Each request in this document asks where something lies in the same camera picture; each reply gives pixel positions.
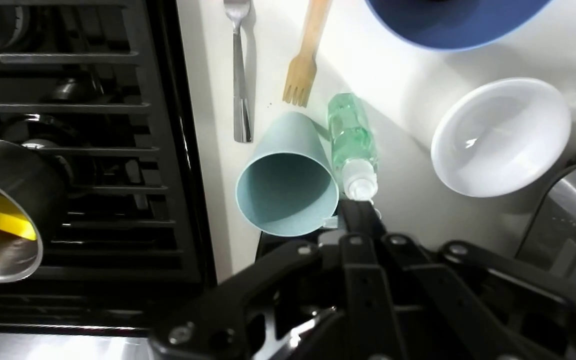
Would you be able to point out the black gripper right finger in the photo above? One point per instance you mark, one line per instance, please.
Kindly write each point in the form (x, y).
(474, 300)

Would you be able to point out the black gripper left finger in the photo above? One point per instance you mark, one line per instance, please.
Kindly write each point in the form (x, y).
(289, 286)

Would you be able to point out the green hand wash pump bottle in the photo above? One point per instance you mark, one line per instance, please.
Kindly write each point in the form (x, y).
(350, 136)

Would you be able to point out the grey-teal plastic cup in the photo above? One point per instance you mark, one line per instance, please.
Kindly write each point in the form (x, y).
(289, 192)

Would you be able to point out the steel dish rack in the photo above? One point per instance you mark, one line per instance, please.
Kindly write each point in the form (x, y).
(570, 221)

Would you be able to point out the white bowl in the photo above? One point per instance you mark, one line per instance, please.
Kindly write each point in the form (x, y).
(501, 140)

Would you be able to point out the metal spoon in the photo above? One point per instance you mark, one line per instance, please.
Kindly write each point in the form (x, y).
(241, 86)

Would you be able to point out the wooden fork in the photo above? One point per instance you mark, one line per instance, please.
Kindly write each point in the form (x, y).
(305, 67)

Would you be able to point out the blue bowl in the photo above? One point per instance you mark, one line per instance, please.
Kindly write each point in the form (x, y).
(454, 22)

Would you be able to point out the small steel saucepan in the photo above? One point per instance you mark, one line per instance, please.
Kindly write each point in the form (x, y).
(15, 180)

